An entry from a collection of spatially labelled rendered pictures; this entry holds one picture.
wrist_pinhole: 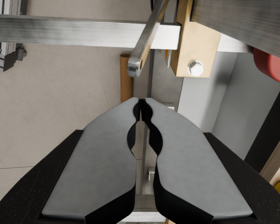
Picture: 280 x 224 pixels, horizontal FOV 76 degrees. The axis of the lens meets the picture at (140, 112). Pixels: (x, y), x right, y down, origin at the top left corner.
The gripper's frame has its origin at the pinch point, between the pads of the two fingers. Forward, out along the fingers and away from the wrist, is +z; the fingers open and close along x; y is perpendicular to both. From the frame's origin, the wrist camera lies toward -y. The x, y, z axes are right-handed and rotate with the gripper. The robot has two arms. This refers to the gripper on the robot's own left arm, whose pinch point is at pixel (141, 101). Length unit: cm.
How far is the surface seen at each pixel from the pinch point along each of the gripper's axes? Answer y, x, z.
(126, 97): 50, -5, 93
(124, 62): 27, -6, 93
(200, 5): -5.3, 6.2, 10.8
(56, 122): 77, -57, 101
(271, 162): 19.3, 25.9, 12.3
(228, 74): 11.8, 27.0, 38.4
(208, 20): -4.3, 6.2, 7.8
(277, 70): 0.8, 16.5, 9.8
